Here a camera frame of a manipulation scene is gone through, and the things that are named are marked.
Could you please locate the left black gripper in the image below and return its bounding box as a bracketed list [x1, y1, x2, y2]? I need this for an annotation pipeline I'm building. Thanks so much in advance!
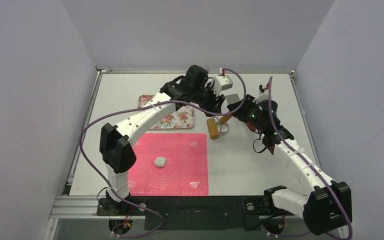
[191, 82, 225, 117]

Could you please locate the wooden dough roller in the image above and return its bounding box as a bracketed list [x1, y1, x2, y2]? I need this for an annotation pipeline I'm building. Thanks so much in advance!
[206, 114, 232, 140]

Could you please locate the white dough piece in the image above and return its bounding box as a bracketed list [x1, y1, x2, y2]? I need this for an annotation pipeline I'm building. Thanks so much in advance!
[153, 156, 172, 169]

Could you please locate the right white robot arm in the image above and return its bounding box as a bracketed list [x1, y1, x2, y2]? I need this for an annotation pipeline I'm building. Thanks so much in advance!
[227, 94, 353, 236]

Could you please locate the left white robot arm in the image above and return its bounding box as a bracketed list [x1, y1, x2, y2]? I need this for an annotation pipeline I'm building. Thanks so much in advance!
[99, 65, 233, 215]

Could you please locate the floral tray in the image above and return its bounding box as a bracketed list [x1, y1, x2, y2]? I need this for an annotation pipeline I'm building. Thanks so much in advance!
[137, 94, 196, 130]

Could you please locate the pink silicone baking mat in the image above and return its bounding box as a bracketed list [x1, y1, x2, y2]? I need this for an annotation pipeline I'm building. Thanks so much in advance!
[128, 133, 209, 197]

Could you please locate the metal spatula wooden handle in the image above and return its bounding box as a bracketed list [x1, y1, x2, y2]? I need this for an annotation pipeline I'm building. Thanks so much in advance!
[225, 93, 241, 105]

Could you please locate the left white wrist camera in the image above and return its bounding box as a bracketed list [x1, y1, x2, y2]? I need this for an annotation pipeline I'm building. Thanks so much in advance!
[213, 75, 233, 94]

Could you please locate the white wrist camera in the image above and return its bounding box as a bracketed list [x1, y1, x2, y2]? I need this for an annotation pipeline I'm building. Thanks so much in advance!
[213, 75, 233, 94]
[253, 84, 271, 104]

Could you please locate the metal ring cutter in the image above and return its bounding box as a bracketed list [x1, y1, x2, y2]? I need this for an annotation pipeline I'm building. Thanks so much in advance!
[217, 122, 230, 136]

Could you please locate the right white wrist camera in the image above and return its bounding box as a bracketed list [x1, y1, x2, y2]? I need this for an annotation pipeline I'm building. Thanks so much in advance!
[253, 84, 271, 104]

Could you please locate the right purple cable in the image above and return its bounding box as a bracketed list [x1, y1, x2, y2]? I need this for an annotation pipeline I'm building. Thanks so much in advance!
[267, 76, 354, 240]

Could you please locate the purple cable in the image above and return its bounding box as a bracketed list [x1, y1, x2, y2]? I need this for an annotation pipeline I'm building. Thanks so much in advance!
[267, 76, 354, 240]
[79, 67, 248, 213]

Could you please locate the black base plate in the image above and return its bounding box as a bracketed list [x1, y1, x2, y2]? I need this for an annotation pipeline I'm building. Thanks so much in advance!
[96, 195, 290, 231]

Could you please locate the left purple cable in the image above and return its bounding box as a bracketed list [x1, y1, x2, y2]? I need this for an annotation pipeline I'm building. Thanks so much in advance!
[79, 67, 248, 213]

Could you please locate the aluminium front rail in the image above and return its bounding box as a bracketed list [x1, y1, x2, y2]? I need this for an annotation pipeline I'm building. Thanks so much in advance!
[47, 195, 309, 220]

